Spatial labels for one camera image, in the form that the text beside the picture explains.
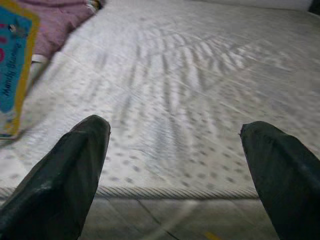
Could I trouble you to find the white quilted mattress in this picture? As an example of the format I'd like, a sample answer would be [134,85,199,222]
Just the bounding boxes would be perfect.
[0,0,320,240]

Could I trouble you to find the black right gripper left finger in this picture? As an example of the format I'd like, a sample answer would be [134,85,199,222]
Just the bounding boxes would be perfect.
[0,114,112,240]

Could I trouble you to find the purple printed blanket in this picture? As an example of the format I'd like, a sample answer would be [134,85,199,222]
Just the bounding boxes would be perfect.
[17,0,106,62]

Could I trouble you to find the blue yellow children's book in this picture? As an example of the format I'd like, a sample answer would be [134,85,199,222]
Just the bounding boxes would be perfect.
[0,0,41,141]

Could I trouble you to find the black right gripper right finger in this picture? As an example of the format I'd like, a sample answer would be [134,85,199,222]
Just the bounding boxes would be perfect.
[238,121,320,240]

